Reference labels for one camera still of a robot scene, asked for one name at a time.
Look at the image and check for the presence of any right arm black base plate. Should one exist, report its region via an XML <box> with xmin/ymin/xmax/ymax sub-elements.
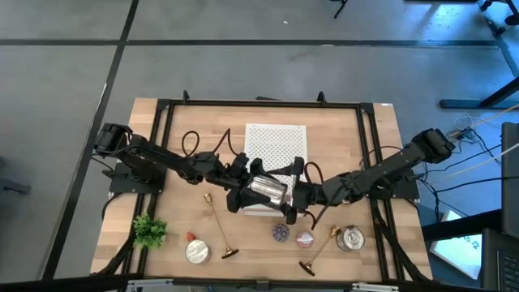
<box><xmin>362</xmin><ymin>168</ymin><xmax>421</xmax><ymax>200</ymax></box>

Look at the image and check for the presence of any white coiled cable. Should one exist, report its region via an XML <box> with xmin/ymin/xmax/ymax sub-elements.
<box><xmin>453</xmin><ymin>114</ymin><xmax>487</xmax><ymax>131</ymax></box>

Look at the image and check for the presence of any black laptop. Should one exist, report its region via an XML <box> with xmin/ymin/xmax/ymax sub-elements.
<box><xmin>481</xmin><ymin>228</ymin><xmax>519</xmax><ymax>292</ymax></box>

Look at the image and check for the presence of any black desk leg frame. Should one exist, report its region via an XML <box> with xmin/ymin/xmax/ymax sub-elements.
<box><xmin>440</xmin><ymin>76</ymin><xmax>519</xmax><ymax>110</ymax></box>

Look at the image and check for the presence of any small green potted plant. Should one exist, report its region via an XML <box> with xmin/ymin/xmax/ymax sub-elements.
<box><xmin>132</xmin><ymin>213</ymin><xmax>169</xmax><ymax>249</ymax></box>

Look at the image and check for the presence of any tall gold candlestick holder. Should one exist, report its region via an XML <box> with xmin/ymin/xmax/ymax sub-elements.
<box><xmin>202</xmin><ymin>192</ymin><xmax>240</xmax><ymax>260</ymax></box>
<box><xmin>298</xmin><ymin>225</ymin><xmax>343</xmax><ymax>277</ymax></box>

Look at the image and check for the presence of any beige floor cable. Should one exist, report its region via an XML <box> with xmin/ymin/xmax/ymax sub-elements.
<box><xmin>441</xmin><ymin>141</ymin><xmax>519</xmax><ymax>179</ymax></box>

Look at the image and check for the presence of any black tripod leg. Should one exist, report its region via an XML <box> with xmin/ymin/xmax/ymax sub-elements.
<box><xmin>330</xmin><ymin>0</ymin><xmax>350</xmax><ymax>19</ymax></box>

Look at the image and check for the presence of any pink floral round candle tin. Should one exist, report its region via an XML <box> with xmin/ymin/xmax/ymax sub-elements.
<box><xmin>294</xmin><ymin>230</ymin><xmax>315</xmax><ymax>249</ymax></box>

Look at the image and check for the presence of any tin can with twine knob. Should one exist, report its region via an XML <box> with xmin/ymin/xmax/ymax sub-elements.
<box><xmin>246</xmin><ymin>174</ymin><xmax>294</xmax><ymax>211</ymax></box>
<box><xmin>335</xmin><ymin>225</ymin><xmax>367</xmax><ymax>252</ymax></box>

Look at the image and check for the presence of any black aluminium rig frame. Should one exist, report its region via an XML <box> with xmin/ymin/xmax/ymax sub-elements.
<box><xmin>91</xmin><ymin>89</ymin><xmax>433</xmax><ymax>285</ymax></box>

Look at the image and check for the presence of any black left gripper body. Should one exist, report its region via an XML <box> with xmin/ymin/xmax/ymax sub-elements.
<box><xmin>217</xmin><ymin>165</ymin><xmax>251</xmax><ymax>191</ymax></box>

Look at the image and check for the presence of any white printed box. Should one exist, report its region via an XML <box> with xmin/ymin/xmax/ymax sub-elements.
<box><xmin>429</xmin><ymin>209</ymin><xmax>483</xmax><ymax>281</ymax></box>

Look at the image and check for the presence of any tin can with orange tag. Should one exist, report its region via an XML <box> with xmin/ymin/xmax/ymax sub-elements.
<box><xmin>184</xmin><ymin>230</ymin><xmax>212</xmax><ymax>266</ymax></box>

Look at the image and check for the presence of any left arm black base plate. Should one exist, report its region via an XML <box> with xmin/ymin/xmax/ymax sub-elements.
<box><xmin>108</xmin><ymin>161</ymin><xmax>167</xmax><ymax>195</ymax></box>

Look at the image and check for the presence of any black frame strut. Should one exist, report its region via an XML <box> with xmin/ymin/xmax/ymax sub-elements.
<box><xmin>421</xmin><ymin>208</ymin><xmax>504</xmax><ymax>241</ymax></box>

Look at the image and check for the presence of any long black floor cable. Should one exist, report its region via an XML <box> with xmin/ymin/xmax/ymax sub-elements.
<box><xmin>417</xmin><ymin>144</ymin><xmax>519</xmax><ymax>212</ymax></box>

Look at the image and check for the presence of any dark floral round candle tin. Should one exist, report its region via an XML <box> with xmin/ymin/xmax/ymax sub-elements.
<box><xmin>272</xmin><ymin>222</ymin><xmax>291</xmax><ymax>243</ymax></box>

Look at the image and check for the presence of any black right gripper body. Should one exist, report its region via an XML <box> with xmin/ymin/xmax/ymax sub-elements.
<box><xmin>292</xmin><ymin>182</ymin><xmax>325</xmax><ymax>210</ymax></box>

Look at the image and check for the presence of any black monitor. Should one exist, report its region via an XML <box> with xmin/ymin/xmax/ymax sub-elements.
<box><xmin>501</xmin><ymin>121</ymin><xmax>519</xmax><ymax>240</ymax></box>

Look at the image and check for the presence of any white perforated shelf riser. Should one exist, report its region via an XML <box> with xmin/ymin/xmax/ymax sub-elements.
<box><xmin>237</xmin><ymin>123</ymin><xmax>309</xmax><ymax>217</ymax></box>

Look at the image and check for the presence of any black office chair base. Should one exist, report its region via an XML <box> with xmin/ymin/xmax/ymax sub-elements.
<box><xmin>477</xmin><ymin>0</ymin><xmax>519</xmax><ymax>37</ymax></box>

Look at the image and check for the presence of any black overhead crossbar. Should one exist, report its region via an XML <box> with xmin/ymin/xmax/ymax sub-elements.
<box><xmin>0</xmin><ymin>274</ymin><xmax>519</xmax><ymax>292</ymax></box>

